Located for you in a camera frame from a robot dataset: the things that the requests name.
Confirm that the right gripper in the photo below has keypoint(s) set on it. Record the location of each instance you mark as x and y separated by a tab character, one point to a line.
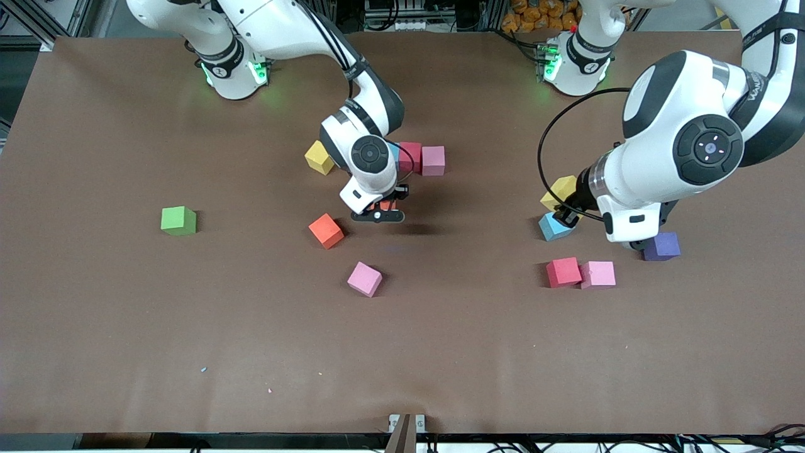
402	195

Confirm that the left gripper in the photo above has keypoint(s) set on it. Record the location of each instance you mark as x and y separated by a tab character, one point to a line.
579	197

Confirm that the orange foam cube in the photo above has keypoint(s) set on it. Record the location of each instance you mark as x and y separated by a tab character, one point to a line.
385	206
326	230

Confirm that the yellow foam cube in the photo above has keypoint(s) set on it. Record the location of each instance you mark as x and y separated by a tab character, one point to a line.
319	157
557	190

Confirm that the teal foam cube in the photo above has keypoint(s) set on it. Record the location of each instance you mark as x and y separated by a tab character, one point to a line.
395	154

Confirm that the red foam cube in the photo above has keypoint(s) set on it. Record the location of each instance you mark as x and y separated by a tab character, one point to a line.
563	272
410	156

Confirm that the pink foam cube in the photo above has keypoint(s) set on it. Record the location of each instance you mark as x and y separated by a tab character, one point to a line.
365	279
433	160
598	274

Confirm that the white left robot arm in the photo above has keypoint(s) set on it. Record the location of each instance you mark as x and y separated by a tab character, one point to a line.
685	88

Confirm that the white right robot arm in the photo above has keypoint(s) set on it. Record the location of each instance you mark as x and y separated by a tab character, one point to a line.
270	25

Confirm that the light blue foam cube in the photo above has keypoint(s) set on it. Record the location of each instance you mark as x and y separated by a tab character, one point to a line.
550	229

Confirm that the purple foam cube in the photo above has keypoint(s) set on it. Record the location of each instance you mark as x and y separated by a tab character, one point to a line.
663	247

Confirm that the white power strip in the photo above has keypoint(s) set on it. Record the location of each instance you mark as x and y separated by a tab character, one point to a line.
415	25

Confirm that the orange bundle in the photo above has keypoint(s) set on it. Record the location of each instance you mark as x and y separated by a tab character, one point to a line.
534	16

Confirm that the green foam cube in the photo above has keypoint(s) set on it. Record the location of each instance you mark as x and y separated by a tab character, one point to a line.
178	221

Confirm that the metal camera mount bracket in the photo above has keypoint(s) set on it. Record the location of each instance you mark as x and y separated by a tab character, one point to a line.
405	428

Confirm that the aluminium frame post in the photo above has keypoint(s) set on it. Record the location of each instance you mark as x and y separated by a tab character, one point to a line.
777	25
38	22

